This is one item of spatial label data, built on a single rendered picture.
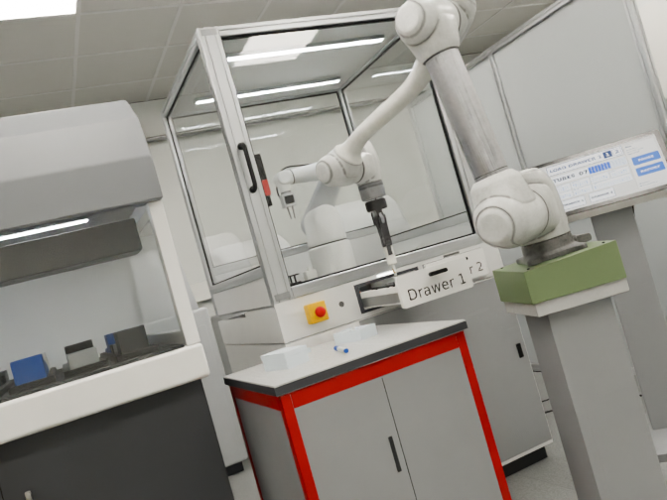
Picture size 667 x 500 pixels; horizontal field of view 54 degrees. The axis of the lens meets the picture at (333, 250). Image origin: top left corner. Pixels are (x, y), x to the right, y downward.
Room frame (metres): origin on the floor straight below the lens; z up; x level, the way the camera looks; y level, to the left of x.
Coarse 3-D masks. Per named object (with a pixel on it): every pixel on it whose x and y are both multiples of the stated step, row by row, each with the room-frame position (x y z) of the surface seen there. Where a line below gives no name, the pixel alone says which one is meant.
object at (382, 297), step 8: (384, 288) 2.55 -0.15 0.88; (392, 288) 2.26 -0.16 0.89; (368, 296) 2.44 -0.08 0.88; (376, 296) 2.38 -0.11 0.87; (384, 296) 2.32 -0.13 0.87; (392, 296) 2.27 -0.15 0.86; (368, 304) 2.45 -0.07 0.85; (376, 304) 2.39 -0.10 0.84; (384, 304) 2.34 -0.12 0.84; (392, 304) 2.29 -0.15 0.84; (400, 304) 2.24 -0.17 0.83
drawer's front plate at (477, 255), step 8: (480, 248) 2.71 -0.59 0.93; (456, 256) 2.66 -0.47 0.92; (464, 256) 2.68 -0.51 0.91; (472, 256) 2.69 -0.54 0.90; (480, 256) 2.71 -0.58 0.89; (432, 264) 2.61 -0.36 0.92; (472, 264) 2.69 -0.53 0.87; (472, 272) 2.68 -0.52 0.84; (480, 272) 2.70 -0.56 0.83; (488, 272) 2.71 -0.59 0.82
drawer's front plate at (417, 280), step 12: (444, 264) 2.26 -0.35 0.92; (456, 264) 2.28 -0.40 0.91; (408, 276) 2.20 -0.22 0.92; (420, 276) 2.22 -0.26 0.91; (432, 276) 2.23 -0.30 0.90; (444, 276) 2.25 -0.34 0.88; (456, 276) 2.27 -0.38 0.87; (468, 276) 2.29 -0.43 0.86; (396, 288) 2.19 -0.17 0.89; (408, 288) 2.19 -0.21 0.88; (420, 288) 2.21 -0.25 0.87; (456, 288) 2.27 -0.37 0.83; (408, 300) 2.19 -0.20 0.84; (420, 300) 2.21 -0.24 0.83
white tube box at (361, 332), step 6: (366, 324) 2.23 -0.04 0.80; (372, 324) 2.19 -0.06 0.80; (342, 330) 2.26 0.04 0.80; (348, 330) 2.22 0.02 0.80; (354, 330) 2.15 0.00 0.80; (360, 330) 2.15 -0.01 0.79; (366, 330) 2.17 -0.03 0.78; (372, 330) 2.19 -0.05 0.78; (336, 336) 2.22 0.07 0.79; (342, 336) 2.20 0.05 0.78; (348, 336) 2.18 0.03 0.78; (354, 336) 2.16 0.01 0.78; (360, 336) 2.14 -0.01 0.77; (366, 336) 2.16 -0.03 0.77; (336, 342) 2.22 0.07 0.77; (342, 342) 2.20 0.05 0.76; (348, 342) 2.18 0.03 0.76
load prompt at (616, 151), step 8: (600, 152) 2.67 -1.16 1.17; (608, 152) 2.65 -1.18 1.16; (616, 152) 2.64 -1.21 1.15; (576, 160) 2.71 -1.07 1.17; (584, 160) 2.69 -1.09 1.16; (592, 160) 2.67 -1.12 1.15; (600, 160) 2.65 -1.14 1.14; (552, 168) 2.74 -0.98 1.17; (560, 168) 2.72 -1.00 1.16; (568, 168) 2.70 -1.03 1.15; (576, 168) 2.68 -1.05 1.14
